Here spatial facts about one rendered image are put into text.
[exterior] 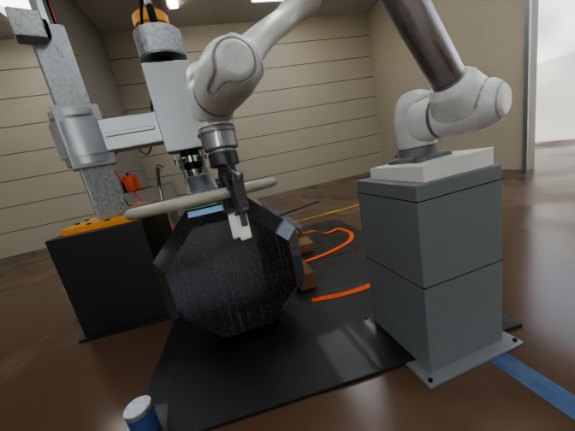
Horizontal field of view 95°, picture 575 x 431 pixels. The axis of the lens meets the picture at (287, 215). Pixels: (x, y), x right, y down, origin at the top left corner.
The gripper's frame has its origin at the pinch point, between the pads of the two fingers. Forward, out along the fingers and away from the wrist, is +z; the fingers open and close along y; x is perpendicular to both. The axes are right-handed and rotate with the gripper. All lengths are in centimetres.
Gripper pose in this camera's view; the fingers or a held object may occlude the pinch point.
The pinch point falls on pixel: (240, 227)
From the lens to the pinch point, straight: 72.6
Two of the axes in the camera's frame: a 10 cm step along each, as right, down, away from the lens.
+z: 2.0, 9.7, 1.5
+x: -8.0, 2.5, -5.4
